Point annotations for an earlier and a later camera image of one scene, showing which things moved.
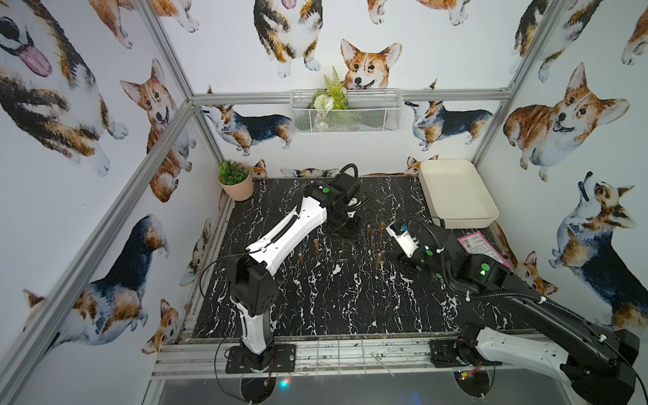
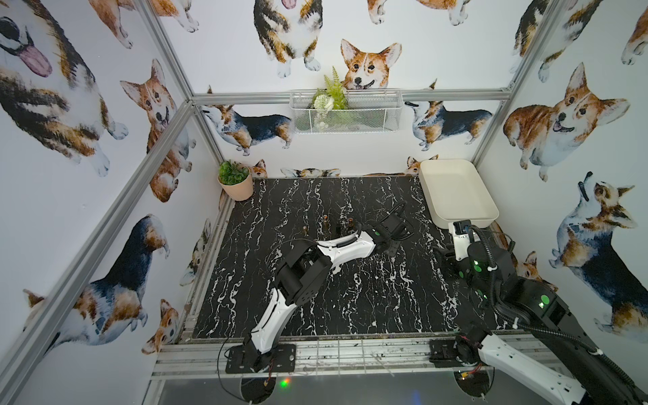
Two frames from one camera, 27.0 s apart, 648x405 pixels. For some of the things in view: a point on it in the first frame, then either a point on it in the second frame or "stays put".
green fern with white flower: x=332 y=97 stays put
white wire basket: x=369 y=111 stays put
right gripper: x=406 y=259 → x=447 y=257
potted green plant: x=235 y=180 stays put
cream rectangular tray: x=457 y=193 stays put
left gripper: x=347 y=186 → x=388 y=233
